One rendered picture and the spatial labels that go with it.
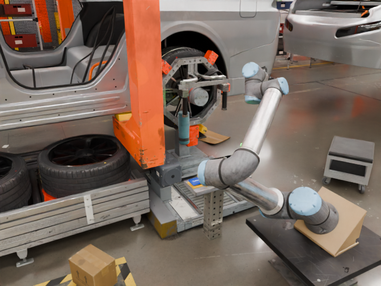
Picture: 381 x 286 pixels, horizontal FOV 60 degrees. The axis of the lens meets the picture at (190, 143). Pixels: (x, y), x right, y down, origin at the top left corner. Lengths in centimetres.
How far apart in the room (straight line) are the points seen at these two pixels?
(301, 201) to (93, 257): 121
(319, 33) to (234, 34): 203
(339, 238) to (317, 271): 23
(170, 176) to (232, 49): 117
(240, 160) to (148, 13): 100
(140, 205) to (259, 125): 121
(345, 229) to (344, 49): 294
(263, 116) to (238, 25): 145
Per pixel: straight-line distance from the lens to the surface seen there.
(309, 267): 189
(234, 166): 136
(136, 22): 193
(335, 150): 311
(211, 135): 401
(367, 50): 453
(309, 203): 180
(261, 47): 306
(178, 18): 260
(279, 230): 207
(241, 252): 234
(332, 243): 199
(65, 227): 234
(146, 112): 204
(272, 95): 167
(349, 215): 202
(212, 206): 224
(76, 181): 234
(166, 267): 222
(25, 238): 234
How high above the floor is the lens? 156
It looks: 24 degrees down
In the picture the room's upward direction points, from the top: straight up
